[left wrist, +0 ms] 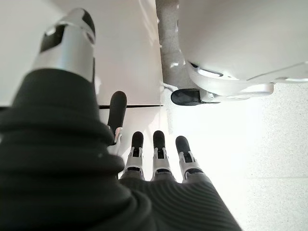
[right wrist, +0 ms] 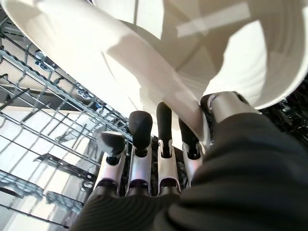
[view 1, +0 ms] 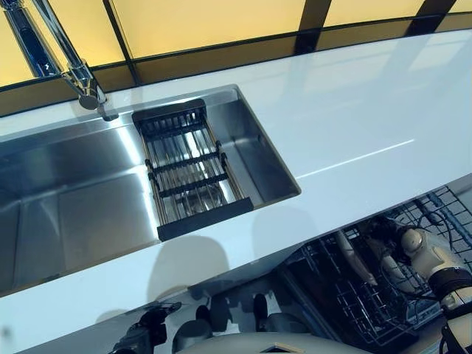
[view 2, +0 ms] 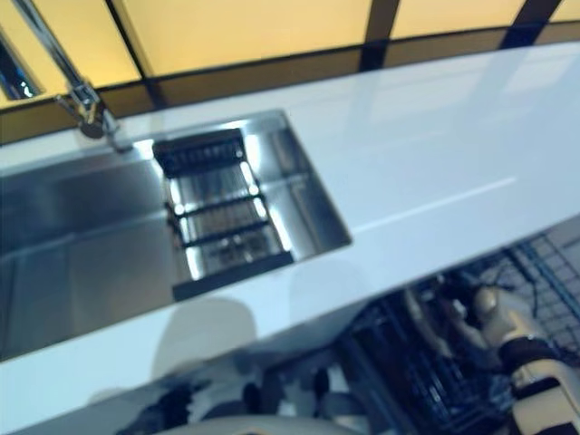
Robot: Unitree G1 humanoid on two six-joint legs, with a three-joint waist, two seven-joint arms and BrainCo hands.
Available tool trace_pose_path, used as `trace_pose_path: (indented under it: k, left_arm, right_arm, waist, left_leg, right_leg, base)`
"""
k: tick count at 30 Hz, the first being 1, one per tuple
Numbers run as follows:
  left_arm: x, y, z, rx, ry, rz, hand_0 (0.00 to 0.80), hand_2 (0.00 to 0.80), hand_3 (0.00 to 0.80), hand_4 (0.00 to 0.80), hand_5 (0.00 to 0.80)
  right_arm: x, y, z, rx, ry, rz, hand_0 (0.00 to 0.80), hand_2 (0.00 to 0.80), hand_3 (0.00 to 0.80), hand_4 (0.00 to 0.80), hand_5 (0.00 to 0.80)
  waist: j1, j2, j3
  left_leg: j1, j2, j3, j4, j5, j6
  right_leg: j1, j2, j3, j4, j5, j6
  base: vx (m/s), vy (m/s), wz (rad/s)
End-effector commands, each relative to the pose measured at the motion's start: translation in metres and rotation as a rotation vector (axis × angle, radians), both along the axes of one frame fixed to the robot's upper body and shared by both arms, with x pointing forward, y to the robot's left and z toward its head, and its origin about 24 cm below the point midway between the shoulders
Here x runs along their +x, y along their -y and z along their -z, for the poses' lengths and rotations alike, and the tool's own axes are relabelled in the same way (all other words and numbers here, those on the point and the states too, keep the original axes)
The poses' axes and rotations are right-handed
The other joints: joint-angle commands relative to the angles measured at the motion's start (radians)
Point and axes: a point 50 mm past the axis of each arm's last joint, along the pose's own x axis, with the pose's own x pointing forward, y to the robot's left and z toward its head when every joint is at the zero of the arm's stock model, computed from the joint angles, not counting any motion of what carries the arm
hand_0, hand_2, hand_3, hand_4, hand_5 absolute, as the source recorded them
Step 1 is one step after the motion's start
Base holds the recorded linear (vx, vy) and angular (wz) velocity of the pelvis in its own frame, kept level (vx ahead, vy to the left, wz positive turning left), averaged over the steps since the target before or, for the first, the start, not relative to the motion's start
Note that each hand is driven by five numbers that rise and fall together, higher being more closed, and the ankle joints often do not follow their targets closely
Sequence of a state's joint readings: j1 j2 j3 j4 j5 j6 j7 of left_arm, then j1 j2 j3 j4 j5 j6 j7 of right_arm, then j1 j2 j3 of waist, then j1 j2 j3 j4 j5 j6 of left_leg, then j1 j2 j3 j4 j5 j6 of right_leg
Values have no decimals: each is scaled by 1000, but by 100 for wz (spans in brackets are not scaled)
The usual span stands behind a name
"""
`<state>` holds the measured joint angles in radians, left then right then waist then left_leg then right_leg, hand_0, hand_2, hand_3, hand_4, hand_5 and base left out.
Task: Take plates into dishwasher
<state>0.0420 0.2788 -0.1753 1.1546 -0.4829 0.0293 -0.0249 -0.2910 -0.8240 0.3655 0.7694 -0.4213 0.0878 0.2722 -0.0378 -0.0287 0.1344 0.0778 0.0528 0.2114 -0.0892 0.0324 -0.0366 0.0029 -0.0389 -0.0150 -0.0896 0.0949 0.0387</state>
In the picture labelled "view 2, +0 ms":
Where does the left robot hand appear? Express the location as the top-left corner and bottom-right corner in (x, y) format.
(149, 382), (214, 430)

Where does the open dishwasher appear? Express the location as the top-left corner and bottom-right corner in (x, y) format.
(334, 226), (580, 435)

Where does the beige robot torso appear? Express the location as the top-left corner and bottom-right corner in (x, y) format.
(158, 414), (363, 435)

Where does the black sink dish rack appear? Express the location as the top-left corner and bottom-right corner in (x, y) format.
(152, 127), (296, 302)

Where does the stainless steel sink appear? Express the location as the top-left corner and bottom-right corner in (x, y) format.
(0, 108), (353, 363)

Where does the chrome kitchen faucet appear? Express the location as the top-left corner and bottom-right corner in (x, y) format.
(0, 0), (133, 153)

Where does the wire dishwasher rack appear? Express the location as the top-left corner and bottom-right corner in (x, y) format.
(353, 235), (580, 427)

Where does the black window frame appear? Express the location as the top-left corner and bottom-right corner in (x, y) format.
(0, 0), (580, 146)

